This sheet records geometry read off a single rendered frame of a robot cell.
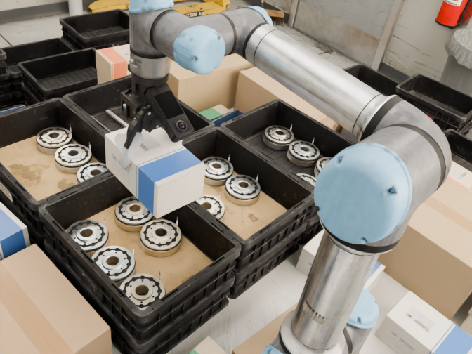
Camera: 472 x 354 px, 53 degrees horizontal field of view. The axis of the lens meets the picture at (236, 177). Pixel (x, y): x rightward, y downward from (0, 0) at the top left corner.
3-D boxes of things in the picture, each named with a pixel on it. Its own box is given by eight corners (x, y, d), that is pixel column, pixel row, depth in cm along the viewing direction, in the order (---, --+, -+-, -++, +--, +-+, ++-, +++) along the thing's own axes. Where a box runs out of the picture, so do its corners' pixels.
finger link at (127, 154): (111, 156, 101) (132, 120, 99) (126, 172, 98) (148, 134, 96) (100, 154, 98) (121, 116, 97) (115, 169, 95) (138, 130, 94)
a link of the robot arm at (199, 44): (245, 25, 79) (201, 3, 85) (194, 37, 72) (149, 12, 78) (238, 68, 84) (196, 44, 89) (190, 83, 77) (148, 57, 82)
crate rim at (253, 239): (317, 200, 131) (319, 194, 129) (243, 253, 112) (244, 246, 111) (216, 131, 149) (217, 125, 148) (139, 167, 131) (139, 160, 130)
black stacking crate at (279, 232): (308, 225, 137) (318, 195, 129) (237, 277, 118) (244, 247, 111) (213, 156, 155) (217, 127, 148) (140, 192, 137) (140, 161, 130)
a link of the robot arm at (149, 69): (178, 54, 88) (141, 63, 84) (178, 76, 91) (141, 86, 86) (156, 38, 92) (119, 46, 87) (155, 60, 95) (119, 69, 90)
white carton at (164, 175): (201, 197, 105) (206, 165, 99) (156, 218, 98) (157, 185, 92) (150, 149, 115) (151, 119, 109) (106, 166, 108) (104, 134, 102)
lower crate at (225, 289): (232, 305, 125) (238, 276, 118) (139, 378, 107) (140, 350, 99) (138, 220, 144) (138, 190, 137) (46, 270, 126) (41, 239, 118)
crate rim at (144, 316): (243, 253, 112) (244, 246, 111) (140, 326, 94) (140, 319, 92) (139, 167, 131) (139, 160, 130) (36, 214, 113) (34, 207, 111)
